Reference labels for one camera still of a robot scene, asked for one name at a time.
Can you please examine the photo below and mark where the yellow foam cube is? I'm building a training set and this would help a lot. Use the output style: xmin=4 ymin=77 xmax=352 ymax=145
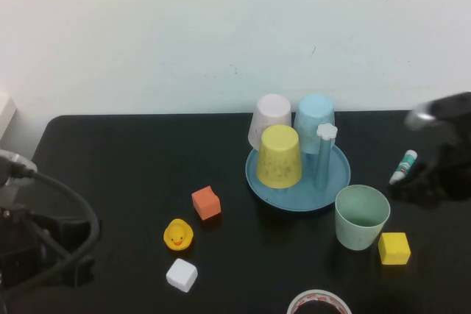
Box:
xmin=378 ymin=232 xmax=411 ymax=266

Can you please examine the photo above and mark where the white green glue stick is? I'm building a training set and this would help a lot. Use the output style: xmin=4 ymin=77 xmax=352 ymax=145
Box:
xmin=389 ymin=149 xmax=419 ymax=185

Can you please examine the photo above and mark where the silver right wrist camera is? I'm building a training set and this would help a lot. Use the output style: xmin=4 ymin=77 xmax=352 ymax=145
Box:
xmin=404 ymin=102 xmax=442 ymax=132

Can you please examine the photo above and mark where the orange foam cube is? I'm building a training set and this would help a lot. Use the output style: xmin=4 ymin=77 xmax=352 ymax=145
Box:
xmin=191 ymin=185 xmax=222 ymax=221

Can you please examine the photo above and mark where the pale green plastic cup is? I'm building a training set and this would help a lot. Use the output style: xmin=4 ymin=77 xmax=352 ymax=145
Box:
xmin=334 ymin=184 xmax=391 ymax=251

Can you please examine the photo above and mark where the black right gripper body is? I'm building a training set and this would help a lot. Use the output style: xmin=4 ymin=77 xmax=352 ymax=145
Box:
xmin=422 ymin=91 xmax=471 ymax=201

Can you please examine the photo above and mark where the light blue plastic cup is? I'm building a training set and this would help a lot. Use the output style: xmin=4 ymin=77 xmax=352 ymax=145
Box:
xmin=293 ymin=93 xmax=336 ymax=154

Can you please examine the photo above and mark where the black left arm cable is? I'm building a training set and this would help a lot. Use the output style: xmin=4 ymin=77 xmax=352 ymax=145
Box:
xmin=9 ymin=164 xmax=102 ymax=295

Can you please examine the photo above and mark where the clear tape roll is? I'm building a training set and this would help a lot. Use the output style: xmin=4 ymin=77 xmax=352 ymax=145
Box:
xmin=286 ymin=289 xmax=353 ymax=314

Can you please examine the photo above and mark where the white foam cube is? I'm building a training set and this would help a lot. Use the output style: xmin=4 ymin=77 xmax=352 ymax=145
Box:
xmin=165 ymin=257 xmax=199 ymax=294

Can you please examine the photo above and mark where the blue cup stand with pegs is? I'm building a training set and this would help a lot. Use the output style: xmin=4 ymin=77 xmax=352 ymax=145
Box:
xmin=244 ymin=124 xmax=352 ymax=213

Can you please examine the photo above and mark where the yellow rubber duck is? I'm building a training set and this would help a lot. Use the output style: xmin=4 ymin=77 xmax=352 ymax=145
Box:
xmin=163 ymin=218 xmax=194 ymax=252

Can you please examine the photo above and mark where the white speckled plastic cup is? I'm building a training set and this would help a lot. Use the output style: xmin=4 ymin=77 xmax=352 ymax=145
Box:
xmin=247 ymin=93 xmax=292 ymax=149

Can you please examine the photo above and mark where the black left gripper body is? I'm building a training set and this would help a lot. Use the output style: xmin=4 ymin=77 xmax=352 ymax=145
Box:
xmin=0 ymin=204 xmax=95 ymax=289

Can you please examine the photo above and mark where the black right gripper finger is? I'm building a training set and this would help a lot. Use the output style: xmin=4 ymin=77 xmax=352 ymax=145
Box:
xmin=408 ymin=183 xmax=448 ymax=209
xmin=390 ymin=166 xmax=439 ymax=201

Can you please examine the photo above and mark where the yellow plastic cup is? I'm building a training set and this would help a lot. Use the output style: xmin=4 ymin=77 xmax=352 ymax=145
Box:
xmin=255 ymin=124 xmax=303 ymax=190

